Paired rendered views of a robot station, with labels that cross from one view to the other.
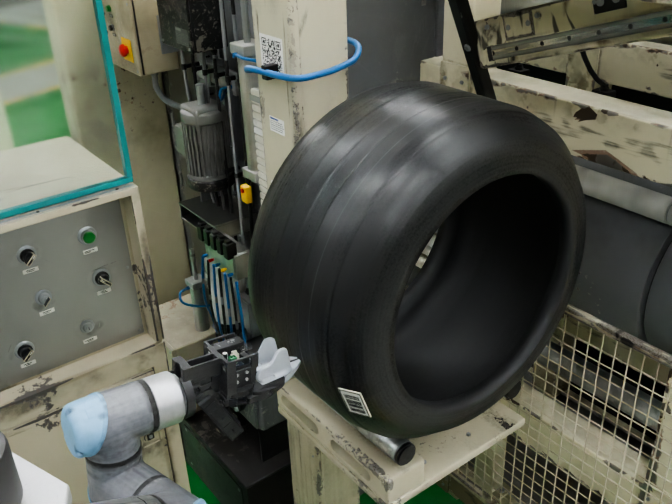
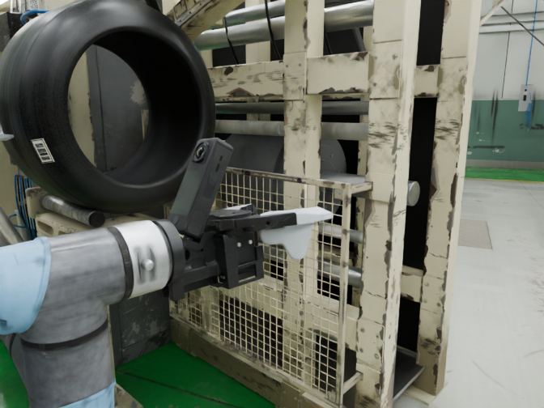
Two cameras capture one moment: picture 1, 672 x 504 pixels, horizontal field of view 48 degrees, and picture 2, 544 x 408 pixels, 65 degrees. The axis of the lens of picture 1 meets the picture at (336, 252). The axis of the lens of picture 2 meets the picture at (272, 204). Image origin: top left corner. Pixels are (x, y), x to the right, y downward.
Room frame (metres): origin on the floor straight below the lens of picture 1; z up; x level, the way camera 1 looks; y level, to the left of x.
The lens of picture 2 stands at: (-0.21, -0.36, 1.19)
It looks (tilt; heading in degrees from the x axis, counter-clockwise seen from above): 12 degrees down; 349
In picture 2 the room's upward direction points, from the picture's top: straight up
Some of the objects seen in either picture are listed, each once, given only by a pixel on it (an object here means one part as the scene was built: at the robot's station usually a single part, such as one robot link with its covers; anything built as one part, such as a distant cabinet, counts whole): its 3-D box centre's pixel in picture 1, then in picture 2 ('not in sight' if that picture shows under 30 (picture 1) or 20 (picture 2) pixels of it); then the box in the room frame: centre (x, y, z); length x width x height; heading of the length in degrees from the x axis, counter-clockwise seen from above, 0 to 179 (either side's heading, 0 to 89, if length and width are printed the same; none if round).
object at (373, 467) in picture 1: (345, 429); (72, 230); (1.13, 0.00, 0.83); 0.36 x 0.09 x 0.06; 36
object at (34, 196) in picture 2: not in sight; (89, 195); (1.35, -0.01, 0.90); 0.40 x 0.03 x 0.10; 126
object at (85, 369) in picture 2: not in sight; (65, 366); (0.21, -0.23, 0.94); 0.11 x 0.08 x 0.11; 30
